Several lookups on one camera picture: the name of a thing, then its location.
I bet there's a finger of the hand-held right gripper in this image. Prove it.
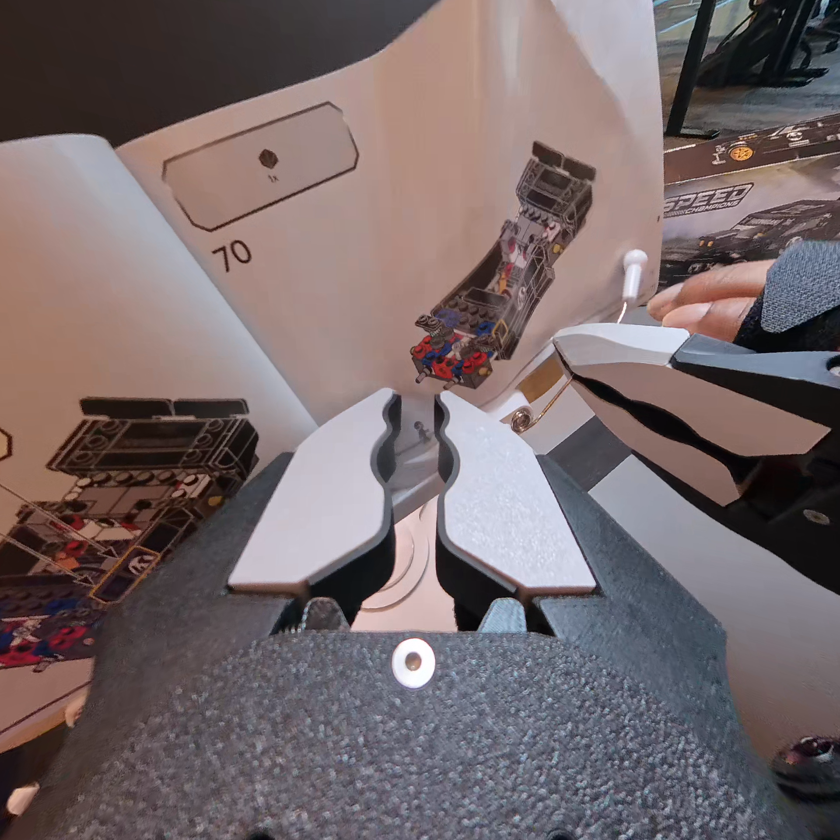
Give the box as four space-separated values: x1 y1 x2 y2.
577 365 831 506
553 325 690 379

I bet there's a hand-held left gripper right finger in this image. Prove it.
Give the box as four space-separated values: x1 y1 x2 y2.
434 390 598 624

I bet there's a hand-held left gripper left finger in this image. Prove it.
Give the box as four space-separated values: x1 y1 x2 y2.
226 387 401 611

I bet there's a lego instruction booklet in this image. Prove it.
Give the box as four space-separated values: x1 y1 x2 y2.
0 0 664 756

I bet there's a lego set box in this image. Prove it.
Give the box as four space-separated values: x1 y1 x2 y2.
659 112 840 290

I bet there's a person's right hand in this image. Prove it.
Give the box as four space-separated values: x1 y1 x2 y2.
646 259 778 343

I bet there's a white book stand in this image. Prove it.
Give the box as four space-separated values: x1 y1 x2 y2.
354 248 652 634

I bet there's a black metal stand pole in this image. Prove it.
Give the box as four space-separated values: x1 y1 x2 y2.
663 0 719 139

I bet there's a black office chair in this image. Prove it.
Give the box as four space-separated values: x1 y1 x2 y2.
696 0 834 89

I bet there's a black backdrop board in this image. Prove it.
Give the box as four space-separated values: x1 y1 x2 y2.
0 0 441 148

